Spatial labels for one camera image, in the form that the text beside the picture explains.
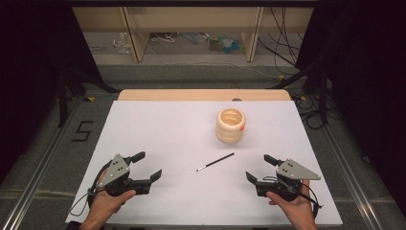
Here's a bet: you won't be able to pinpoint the person's left hand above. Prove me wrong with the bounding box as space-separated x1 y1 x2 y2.
85 170 137 225

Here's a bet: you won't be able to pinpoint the green and blue plastic clutter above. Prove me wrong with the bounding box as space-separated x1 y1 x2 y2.
206 34 246 55

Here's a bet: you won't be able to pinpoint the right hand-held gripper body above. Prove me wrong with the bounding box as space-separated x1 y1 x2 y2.
255 158 322 202

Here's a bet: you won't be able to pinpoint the black tape floor mark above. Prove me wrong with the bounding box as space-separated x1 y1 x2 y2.
71 120 95 143

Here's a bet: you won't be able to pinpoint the cream ribbed pen holder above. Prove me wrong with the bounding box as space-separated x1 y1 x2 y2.
215 107 246 145

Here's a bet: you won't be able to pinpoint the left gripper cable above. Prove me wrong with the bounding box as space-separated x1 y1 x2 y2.
67 162 111 219

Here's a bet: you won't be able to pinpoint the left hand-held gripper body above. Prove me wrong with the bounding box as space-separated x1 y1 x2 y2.
96 153 153 197

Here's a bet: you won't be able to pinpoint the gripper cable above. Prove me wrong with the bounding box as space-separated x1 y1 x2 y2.
262 174 325 222
67 162 111 219

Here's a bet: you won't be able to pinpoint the metal floor rail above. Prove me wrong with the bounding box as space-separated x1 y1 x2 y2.
320 124 386 230
0 95 85 230

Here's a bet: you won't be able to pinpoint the light wooden shelf unit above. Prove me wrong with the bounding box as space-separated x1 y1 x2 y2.
72 6 316 64

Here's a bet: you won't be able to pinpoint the clear plastic bag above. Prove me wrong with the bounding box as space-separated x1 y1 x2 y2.
111 31 133 55

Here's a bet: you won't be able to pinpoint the white table board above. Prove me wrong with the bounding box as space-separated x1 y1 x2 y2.
65 100 344 227

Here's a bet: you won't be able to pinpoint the black pen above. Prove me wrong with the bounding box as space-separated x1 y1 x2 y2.
195 151 236 173

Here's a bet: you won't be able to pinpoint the person's right hand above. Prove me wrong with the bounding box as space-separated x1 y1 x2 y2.
265 179 318 225

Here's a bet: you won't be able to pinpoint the white cord bundle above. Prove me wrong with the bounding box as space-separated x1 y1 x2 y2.
149 33 176 44

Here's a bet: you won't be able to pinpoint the black metal stand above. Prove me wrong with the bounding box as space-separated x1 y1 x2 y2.
269 61 334 127
56 65 121 128

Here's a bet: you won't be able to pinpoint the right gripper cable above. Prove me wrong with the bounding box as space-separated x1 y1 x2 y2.
262 174 325 222

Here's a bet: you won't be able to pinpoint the black hanging cables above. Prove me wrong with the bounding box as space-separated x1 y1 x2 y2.
257 6 305 77

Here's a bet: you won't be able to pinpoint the black floor cable coil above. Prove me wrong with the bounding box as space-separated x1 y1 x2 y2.
291 92 336 131

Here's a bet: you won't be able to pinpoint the black curtain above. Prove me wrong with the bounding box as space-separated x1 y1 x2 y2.
0 4 104 186
295 4 406 209

